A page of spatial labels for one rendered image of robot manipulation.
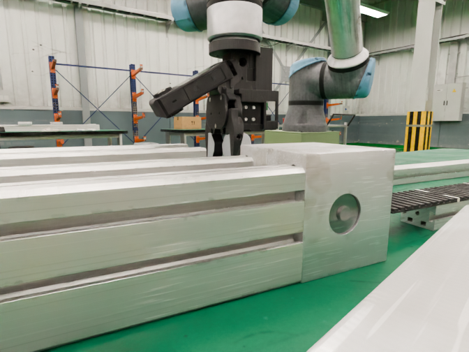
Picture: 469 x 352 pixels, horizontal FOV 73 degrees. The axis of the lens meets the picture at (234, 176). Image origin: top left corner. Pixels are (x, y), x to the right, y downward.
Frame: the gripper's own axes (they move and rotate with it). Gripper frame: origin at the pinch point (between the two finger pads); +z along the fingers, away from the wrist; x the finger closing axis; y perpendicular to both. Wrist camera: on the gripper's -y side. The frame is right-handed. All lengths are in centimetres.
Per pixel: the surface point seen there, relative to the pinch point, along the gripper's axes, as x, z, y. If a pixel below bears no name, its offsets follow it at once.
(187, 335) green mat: -26.0, 2.1, -13.3
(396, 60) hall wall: 762, -224, 1002
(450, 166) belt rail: -2, 0, 51
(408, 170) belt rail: -2.0, -0.5, 37.8
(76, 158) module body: -5.2, -5.9, -18.4
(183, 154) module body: -5.1, -5.8, -7.0
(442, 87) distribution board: 588, -114, 999
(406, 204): -21.1, -1.4, 11.0
